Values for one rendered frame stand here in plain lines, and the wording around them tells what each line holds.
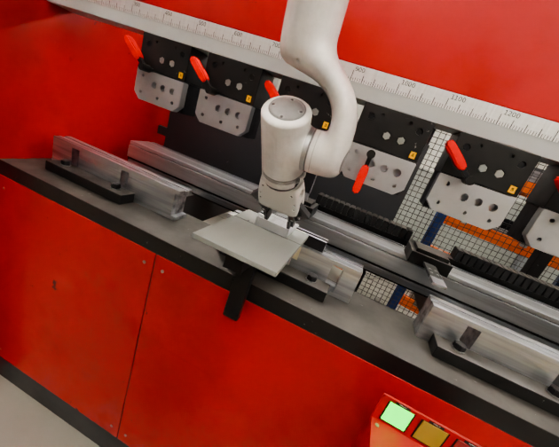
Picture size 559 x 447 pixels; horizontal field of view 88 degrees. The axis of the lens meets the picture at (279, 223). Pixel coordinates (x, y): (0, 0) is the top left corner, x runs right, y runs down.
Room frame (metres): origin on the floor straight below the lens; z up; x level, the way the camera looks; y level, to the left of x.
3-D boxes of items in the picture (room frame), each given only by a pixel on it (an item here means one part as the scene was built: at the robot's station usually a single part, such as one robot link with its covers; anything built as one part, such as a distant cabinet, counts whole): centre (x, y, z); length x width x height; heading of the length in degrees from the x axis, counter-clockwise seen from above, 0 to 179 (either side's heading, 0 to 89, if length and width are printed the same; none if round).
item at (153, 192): (0.87, 0.54, 0.92); 0.50 x 0.06 x 0.10; 77
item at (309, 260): (0.74, -0.05, 0.92); 0.39 x 0.06 x 0.10; 77
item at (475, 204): (0.67, -0.36, 1.26); 0.15 x 0.09 x 0.17; 77
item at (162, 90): (0.84, 0.42, 1.26); 0.15 x 0.09 x 0.17; 77
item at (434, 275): (0.81, -0.46, 1.01); 0.26 x 0.12 x 0.05; 167
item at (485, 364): (0.56, -0.58, 0.89); 0.30 x 0.05 x 0.03; 77
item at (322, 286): (0.69, -0.03, 0.89); 0.30 x 0.05 x 0.03; 77
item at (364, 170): (0.66, -0.14, 1.20); 0.04 x 0.02 x 0.10; 167
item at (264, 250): (0.61, 0.03, 1.00); 0.26 x 0.18 x 0.01; 167
